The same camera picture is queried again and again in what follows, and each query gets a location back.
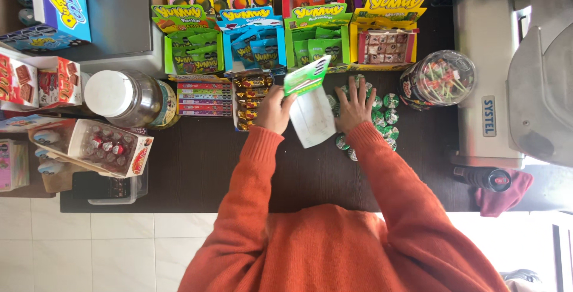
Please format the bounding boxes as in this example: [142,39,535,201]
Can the grey metal machine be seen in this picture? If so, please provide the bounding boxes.
[507,0,573,168]

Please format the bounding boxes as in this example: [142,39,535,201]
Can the grey metal box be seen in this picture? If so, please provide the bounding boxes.
[83,0,155,58]

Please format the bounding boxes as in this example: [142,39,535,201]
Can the tall blue cookie box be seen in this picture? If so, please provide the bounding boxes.
[30,0,92,43]

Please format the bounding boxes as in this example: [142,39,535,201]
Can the green display box, sour packets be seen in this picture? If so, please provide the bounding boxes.
[151,4,224,76]

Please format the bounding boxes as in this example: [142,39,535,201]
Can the blue display box of packets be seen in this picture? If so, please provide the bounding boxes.
[216,6,287,75]

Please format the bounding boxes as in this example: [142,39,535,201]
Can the heap of green round candies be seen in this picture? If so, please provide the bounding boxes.
[326,74,401,162]

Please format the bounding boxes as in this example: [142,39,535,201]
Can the green display box of packets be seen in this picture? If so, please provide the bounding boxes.
[284,2,353,72]

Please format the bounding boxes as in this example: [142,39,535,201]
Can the green and white carton box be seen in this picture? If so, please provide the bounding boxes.
[283,55,338,149]

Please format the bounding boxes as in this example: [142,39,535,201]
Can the red white wafer box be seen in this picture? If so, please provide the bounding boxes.
[37,56,83,108]
[0,52,40,108]

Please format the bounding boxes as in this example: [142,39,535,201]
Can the stack of pink packets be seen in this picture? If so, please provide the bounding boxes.
[0,139,30,192]

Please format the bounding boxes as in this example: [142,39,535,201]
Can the clear plastic container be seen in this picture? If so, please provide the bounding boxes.
[87,162,149,205]

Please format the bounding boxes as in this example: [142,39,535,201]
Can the clear jar with white lid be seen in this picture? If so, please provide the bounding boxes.
[83,69,181,131]

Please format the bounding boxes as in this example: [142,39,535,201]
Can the silver weighing scale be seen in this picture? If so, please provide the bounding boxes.
[450,0,533,169]

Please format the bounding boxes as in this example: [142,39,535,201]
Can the stack of colourful flat boxes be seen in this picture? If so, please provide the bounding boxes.
[169,75,234,118]

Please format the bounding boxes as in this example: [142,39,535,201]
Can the person's left hand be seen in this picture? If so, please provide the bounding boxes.
[254,92,298,135]

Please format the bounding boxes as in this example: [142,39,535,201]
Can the yellow display box of chocolates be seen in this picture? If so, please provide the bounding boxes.
[348,0,427,72]

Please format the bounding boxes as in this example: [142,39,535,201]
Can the maroon cloth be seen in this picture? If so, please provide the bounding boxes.
[475,169,534,218]

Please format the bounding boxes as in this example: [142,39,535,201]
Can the cardboard box of egg candies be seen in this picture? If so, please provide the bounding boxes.
[28,120,90,193]

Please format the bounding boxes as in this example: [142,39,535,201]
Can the tray of gold candy bars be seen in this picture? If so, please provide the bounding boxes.
[232,73,275,132]

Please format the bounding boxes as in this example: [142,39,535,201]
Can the person's right hand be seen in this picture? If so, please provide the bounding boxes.
[333,76,378,135]

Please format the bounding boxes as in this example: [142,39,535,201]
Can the white box of foil chocolates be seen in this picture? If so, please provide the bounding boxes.
[67,118,155,179]

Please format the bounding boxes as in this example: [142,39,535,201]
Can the clear jar of lollipops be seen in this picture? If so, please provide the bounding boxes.
[399,50,478,111]

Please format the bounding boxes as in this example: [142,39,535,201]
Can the person's orange sweater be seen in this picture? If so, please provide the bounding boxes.
[178,122,511,292]

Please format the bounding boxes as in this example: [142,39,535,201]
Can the flat blue cookie box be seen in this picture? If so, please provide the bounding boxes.
[0,24,90,55]

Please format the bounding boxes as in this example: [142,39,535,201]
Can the black bottle with red cap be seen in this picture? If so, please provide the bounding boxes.
[453,166,512,193]

